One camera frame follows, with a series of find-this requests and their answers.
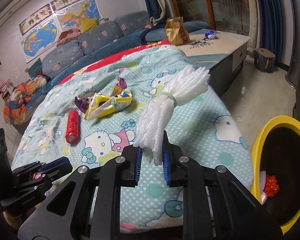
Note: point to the white foam net bundle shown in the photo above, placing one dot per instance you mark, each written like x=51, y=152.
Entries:
x=187, y=84

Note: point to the purple orange snack wrapper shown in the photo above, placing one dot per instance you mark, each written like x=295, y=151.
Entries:
x=83, y=103

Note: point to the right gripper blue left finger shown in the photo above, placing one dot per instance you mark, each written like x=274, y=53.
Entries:
x=132, y=166

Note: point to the brown paper bag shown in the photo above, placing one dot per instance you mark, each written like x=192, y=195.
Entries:
x=176, y=32

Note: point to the pile of colourful clothes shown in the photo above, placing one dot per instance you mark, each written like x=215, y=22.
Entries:
x=14, y=111

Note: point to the blue curtain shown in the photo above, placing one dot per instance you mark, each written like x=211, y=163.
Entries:
x=270, y=32

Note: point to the world map poster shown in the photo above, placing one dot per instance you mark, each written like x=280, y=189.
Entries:
x=40, y=39

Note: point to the wooden framed glass door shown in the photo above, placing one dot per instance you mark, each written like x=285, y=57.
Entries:
x=225, y=15

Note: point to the red trash in bin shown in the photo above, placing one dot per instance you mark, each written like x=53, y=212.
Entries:
x=271, y=187

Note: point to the blue grey sofa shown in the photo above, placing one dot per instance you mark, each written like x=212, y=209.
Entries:
x=109, y=38

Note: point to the small blue stool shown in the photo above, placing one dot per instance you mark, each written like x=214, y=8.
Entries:
x=264, y=60

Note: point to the floral banner poster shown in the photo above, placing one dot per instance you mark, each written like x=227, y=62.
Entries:
x=43, y=13

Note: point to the China map poster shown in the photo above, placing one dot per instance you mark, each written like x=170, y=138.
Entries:
x=77, y=15

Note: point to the blue candy wrapper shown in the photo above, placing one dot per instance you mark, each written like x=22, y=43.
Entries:
x=210, y=35

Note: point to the red cylindrical bottle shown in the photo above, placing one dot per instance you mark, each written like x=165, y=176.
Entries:
x=72, y=128

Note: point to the yellow rimmed trash bin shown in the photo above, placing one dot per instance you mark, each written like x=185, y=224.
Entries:
x=276, y=151

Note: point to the yellow snack wrapper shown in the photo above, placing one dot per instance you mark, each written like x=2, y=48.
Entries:
x=102, y=105

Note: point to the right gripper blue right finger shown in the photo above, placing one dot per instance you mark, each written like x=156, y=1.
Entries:
x=171, y=153

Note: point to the beige top coffee table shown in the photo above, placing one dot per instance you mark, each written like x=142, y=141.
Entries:
x=223, y=56

